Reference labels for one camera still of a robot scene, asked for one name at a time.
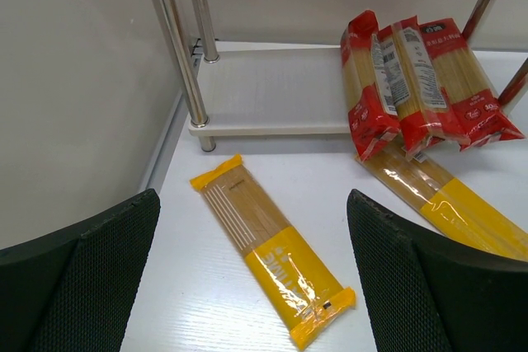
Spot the yellow pasta bag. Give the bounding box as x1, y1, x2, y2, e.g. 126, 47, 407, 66
190, 154, 356, 351
356, 139, 527, 261

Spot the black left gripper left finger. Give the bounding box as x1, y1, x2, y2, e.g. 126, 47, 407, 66
1, 189, 160, 351

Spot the red spaghetti bag shelf left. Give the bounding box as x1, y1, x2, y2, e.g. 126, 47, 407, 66
378, 16, 469, 157

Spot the yellow pasta bag left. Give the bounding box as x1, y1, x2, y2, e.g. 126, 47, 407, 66
190, 154, 356, 351

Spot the red spaghetti bag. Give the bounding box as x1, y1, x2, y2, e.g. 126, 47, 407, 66
340, 10, 401, 162

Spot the red spaghetti bag shelf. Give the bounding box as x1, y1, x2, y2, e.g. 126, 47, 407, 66
378, 16, 469, 157
419, 18, 525, 151

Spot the red spaghetti bag shelf right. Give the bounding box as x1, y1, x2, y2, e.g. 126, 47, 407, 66
419, 18, 525, 151

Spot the yellow pasta bag centre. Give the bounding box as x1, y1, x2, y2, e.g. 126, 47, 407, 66
356, 139, 527, 261

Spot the white shelf with metal legs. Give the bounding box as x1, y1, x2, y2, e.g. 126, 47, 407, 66
137, 0, 528, 152

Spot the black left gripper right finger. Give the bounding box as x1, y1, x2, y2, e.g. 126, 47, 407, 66
346, 190, 527, 351

